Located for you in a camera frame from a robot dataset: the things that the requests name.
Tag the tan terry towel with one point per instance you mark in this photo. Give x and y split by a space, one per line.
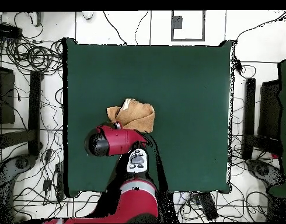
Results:
136 114

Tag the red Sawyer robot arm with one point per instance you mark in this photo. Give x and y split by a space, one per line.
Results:
119 142

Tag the dark green table cloth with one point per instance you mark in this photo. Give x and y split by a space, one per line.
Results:
180 93

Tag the black power strip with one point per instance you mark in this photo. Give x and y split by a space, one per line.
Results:
207 205

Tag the black metal stand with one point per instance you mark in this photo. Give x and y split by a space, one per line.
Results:
250 105
34 105

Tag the black power adapter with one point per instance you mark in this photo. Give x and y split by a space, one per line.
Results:
238 65

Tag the person's white shoe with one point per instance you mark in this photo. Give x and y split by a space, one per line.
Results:
88 15
36 18

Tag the grey swivel chair base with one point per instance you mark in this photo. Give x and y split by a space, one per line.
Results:
262 169
21 163

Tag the grey square floor frame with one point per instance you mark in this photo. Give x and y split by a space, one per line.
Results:
176 22

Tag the black network switch box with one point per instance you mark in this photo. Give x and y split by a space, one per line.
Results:
7 31

